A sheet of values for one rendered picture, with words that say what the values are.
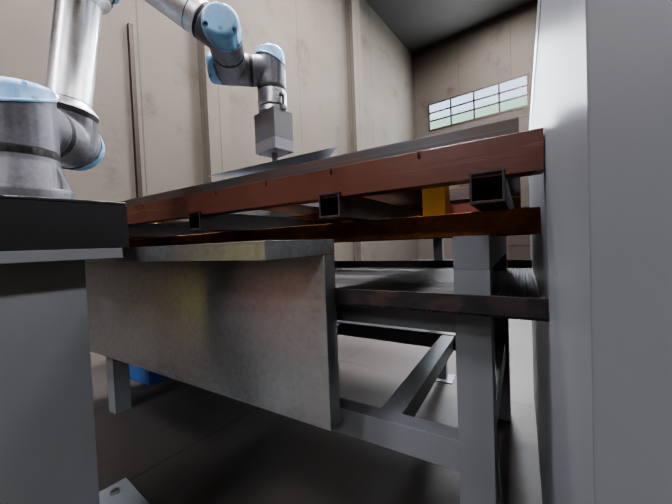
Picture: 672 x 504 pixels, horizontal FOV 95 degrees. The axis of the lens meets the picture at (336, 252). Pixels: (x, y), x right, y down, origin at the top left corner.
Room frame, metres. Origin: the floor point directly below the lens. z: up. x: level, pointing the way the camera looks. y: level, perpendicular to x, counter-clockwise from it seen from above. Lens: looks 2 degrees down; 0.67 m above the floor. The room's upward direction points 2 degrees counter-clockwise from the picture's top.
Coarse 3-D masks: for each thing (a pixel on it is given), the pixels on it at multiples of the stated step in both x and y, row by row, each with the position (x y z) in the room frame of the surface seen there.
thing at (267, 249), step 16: (272, 240) 0.48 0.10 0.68; (288, 240) 0.51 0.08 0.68; (304, 240) 0.55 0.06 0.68; (320, 240) 0.59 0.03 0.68; (128, 256) 0.67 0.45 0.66; (144, 256) 0.64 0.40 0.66; (160, 256) 0.61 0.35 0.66; (176, 256) 0.58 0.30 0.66; (192, 256) 0.55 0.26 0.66; (208, 256) 0.53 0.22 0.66; (224, 256) 0.51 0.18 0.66; (240, 256) 0.49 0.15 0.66; (256, 256) 0.47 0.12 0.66; (272, 256) 0.48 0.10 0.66; (288, 256) 0.51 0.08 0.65; (304, 256) 0.55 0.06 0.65
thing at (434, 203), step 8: (424, 192) 0.70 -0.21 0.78; (432, 192) 0.69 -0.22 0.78; (440, 192) 0.69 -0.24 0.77; (448, 192) 0.71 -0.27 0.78; (424, 200) 0.70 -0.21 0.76; (432, 200) 0.69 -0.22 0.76; (440, 200) 0.69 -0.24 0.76; (448, 200) 0.71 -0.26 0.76; (424, 208) 0.70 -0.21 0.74; (432, 208) 0.69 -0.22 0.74; (440, 208) 0.69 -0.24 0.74; (448, 208) 0.71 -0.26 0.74
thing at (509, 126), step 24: (504, 120) 0.51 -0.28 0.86; (408, 144) 0.59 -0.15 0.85; (432, 144) 0.57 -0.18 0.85; (288, 168) 0.75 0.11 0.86; (312, 168) 0.71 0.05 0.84; (168, 192) 1.01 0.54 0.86; (192, 192) 0.94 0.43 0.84; (408, 192) 0.93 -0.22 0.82; (456, 192) 1.16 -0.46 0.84; (288, 216) 1.57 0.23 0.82
